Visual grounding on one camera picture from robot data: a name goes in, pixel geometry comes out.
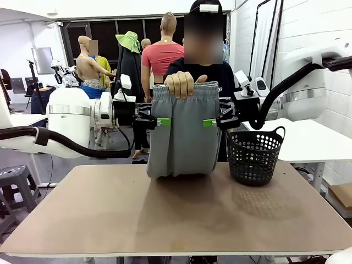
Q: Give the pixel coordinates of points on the black chair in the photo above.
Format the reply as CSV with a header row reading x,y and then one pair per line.
x,y
30,83
17,85

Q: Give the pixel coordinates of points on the small tan mannequin head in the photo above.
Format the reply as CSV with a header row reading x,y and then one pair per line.
x,y
146,43

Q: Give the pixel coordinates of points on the black tripod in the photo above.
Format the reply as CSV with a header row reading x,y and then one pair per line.
x,y
30,62

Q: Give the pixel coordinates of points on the yellow garment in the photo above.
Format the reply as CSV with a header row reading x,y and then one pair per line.
x,y
103,66

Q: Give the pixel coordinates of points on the red crop top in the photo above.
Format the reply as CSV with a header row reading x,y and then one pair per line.
x,y
159,55

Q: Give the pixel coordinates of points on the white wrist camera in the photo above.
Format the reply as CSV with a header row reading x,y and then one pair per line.
x,y
242,78
126,81

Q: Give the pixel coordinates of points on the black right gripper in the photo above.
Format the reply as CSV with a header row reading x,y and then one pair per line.
x,y
246,108

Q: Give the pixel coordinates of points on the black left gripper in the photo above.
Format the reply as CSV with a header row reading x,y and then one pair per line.
x,y
123,112

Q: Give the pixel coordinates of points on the dark blue jeans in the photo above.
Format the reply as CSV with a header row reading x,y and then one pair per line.
x,y
41,101

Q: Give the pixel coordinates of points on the green bucket hat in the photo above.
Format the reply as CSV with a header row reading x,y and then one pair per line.
x,y
127,39

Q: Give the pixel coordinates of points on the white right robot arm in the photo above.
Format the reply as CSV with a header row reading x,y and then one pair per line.
x,y
302,104

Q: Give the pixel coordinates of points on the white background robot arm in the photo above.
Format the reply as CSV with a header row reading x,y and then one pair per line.
x,y
56,64

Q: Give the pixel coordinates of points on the grey training pants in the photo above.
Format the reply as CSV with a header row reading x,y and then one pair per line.
x,y
184,143

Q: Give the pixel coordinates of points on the white head-mounted camera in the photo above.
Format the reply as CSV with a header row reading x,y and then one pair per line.
x,y
209,7

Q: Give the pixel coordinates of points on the black perforated plastic basket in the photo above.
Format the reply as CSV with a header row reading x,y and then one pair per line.
x,y
253,165

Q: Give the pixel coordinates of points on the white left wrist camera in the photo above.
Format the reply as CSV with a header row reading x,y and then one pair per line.
x,y
126,81

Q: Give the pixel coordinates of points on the white hanging curtain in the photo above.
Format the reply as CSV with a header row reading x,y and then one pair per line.
x,y
265,41

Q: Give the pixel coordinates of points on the tall tan mannequin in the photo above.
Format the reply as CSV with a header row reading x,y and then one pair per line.
x,y
168,26

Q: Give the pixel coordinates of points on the blue grey shorts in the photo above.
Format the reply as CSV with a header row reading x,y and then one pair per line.
x,y
92,92

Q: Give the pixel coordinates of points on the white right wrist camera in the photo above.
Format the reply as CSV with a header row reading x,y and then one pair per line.
x,y
242,78

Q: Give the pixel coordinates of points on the brown cardboard box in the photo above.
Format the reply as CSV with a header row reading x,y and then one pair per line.
x,y
342,195

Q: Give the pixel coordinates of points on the grey wall panel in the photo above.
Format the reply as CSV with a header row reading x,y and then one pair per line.
x,y
41,60

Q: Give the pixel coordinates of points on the grey plastic stool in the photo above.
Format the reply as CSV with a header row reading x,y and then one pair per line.
x,y
13,176
5,209

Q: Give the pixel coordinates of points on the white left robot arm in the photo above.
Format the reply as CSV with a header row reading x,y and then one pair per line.
x,y
68,121

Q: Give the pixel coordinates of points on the bare tan mannequin torso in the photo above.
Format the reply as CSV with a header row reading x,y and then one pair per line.
x,y
83,68

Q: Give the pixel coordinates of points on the person in black t-shirt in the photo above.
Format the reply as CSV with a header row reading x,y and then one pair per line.
x,y
220,74

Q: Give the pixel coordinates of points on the person's right hand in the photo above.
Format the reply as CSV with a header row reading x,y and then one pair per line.
x,y
180,83

